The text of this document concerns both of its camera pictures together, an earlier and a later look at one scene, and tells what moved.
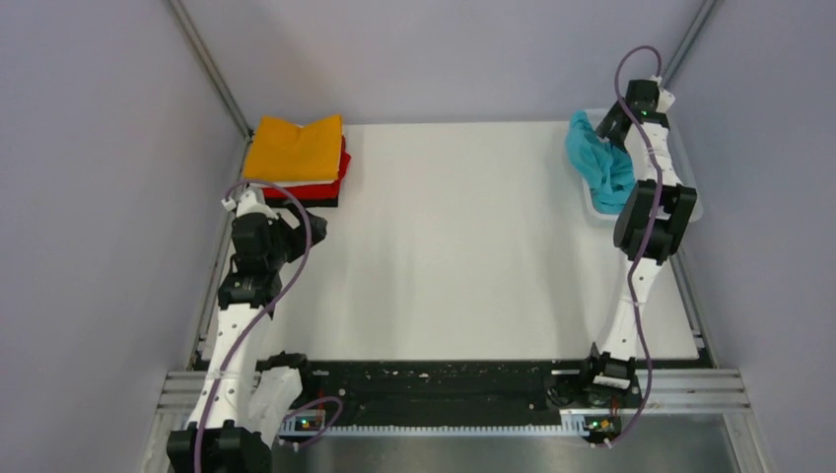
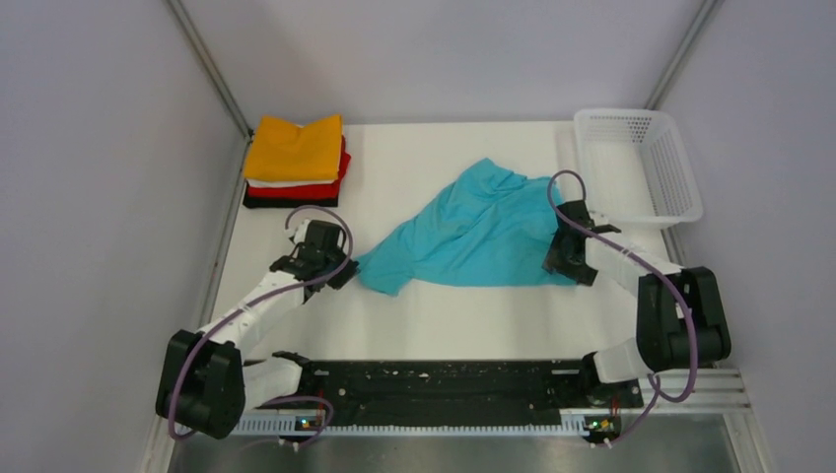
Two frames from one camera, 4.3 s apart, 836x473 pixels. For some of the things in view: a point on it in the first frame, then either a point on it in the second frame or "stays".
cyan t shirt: [606, 168] to [487, 227]
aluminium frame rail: [688, 388] stays
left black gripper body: [290, 243] to [334, 260]
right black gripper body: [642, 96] to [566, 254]
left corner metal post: [211, 69] stays
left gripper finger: [317, 227] to [339, 280]
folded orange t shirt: [282, 151] stays
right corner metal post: [705, 12] stays
